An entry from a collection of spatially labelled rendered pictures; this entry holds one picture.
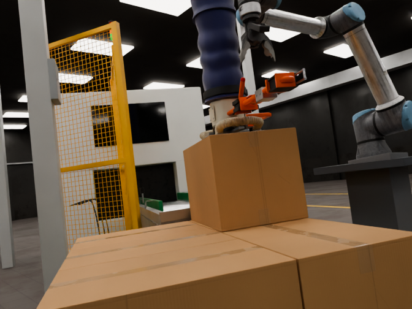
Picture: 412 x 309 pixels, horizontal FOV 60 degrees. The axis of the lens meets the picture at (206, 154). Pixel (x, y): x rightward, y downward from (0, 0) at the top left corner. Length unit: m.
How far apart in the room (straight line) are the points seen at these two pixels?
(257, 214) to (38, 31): 2.15
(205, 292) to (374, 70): 1.57
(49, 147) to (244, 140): 1.64
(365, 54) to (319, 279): 1.40
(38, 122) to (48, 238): 0.81
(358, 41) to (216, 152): 1.02
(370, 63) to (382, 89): 0.15
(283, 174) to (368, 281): 0.67
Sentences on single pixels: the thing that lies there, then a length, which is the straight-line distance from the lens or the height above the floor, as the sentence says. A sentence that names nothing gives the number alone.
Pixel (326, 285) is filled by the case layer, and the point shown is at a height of 0.47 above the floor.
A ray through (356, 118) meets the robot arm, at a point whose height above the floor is 1.01.
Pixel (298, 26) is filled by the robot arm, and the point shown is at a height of 1.48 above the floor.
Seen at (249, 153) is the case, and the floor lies 0.85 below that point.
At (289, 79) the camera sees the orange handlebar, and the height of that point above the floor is 1.07.
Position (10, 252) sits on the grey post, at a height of 0.17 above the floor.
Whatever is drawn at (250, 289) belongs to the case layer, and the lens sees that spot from 0.90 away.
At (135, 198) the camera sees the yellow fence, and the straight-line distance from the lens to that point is 2.83.
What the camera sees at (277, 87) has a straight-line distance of 1.27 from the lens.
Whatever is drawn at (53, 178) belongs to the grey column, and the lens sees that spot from 2.76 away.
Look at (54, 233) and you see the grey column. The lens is 2.77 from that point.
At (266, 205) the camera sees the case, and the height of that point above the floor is 0.62.
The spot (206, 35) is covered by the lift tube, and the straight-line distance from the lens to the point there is 1.89.
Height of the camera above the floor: 0.77
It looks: 4 degrees up
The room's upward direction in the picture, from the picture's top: 7 degrees counter-clockwise
